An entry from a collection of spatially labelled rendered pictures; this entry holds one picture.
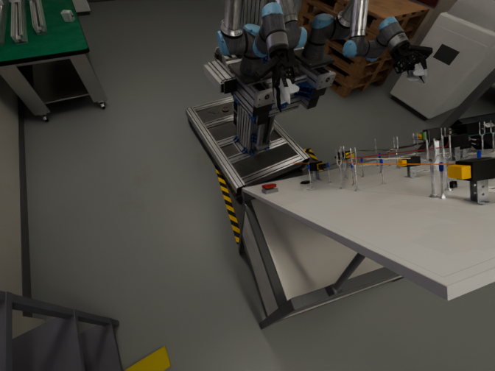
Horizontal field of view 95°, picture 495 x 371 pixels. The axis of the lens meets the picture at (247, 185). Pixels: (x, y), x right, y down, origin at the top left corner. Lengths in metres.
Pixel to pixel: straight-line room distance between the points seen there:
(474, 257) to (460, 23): 3.54
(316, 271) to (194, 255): 1.12
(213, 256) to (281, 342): 0.78
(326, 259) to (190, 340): 1.12
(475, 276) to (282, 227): 0.94
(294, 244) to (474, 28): 3.21
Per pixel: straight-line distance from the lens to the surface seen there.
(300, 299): 0.93
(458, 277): 0.38
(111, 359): 1.86
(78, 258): 2.31
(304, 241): 1.23
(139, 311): 2.00
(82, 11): 6.38
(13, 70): 3.36
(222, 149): 2.35
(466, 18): 3.91
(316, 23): 1.77
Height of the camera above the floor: 1.88
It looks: 54 degrees down
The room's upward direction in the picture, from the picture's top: 7 degrees clockwise
